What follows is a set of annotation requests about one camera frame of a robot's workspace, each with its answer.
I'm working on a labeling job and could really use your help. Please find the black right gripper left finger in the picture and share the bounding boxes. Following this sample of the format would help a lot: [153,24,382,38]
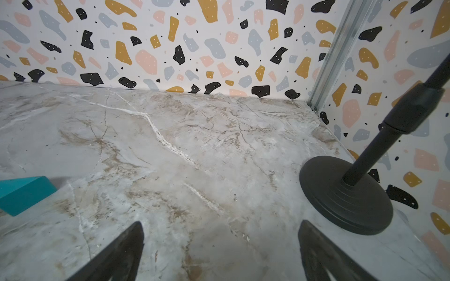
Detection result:
[68,221,144,281]

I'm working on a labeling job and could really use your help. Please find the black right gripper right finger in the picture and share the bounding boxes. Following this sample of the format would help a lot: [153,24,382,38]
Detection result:
[298,220,376,281]

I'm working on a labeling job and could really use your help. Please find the teal triangular block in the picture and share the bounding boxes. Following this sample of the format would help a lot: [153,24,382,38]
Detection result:
[1,176,57,217]

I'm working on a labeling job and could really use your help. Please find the aluminium corner post right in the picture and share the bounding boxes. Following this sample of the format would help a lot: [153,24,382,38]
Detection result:
[308,0,375,114]

